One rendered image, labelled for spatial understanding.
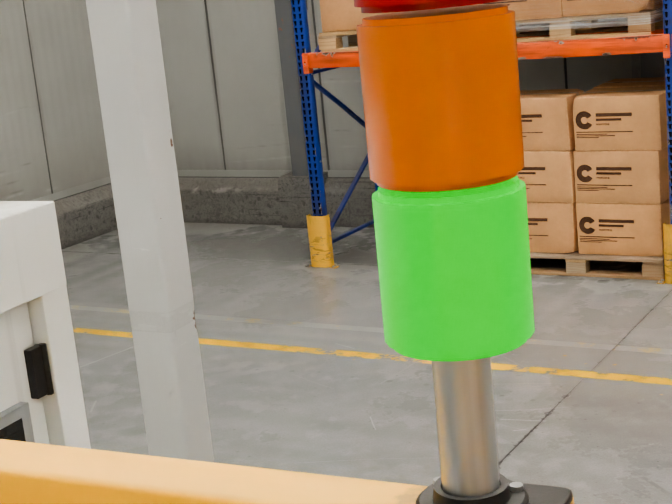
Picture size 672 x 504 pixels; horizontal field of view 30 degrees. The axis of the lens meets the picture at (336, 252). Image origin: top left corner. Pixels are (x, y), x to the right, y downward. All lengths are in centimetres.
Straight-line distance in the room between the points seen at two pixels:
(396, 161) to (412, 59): 3
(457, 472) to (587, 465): 528
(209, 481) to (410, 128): 17
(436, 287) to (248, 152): 1097
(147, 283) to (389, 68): 267
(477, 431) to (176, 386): 267
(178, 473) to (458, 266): 16
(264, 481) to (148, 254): 254
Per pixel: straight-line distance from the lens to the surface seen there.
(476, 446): 43
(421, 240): 39
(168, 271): 302
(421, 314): 40
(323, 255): 943
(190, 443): 315
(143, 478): 50
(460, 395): 42
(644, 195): 846
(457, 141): 38
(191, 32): 1152
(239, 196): 1133
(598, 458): 578
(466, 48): 38
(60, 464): 53
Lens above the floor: 229
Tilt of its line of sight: 13 degrees down
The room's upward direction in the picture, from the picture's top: 6 degrees counter-clockwise
